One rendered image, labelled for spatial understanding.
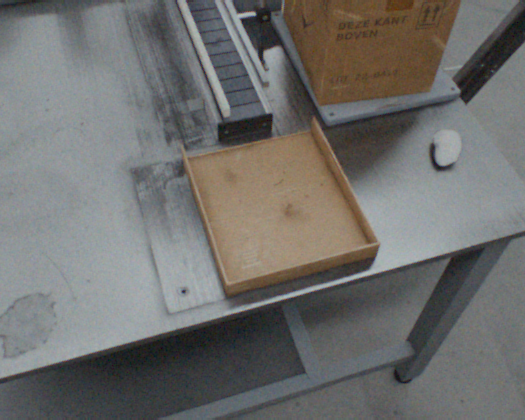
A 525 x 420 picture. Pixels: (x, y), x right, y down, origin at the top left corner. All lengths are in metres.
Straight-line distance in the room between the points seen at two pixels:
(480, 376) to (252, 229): 1.08
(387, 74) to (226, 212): 0.42
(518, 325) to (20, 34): 1.62
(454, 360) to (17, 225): 1.32
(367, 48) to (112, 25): 0.60
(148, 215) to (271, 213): 0.21
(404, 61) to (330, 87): 0.15
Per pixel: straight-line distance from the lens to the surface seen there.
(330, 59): 1.13
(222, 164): 1.11
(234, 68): 1.23
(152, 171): 1.11
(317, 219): 1.04
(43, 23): 1.48
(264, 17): 1.23
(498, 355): 1.98
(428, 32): 1.17
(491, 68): 1.80
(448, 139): 1.19
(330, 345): 1.85
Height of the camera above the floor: 1.68
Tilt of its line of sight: 53 degrees down
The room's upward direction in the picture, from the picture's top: 4 degrees clockwise
